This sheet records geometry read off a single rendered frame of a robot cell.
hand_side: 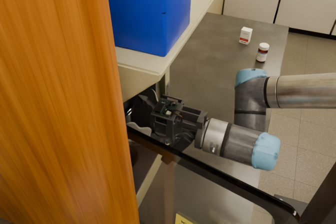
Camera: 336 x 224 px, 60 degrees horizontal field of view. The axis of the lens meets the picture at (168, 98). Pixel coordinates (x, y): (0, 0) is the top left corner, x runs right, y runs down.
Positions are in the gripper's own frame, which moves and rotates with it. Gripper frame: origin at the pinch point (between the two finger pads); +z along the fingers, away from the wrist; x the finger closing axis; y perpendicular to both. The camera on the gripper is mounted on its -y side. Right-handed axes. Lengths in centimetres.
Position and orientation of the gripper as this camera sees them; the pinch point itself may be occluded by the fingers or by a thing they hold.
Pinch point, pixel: (125, 116)
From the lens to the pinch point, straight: 71.9
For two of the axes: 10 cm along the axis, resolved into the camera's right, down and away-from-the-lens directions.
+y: 0.0, -7.4, -6.7
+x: -3.8, 6.2, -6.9
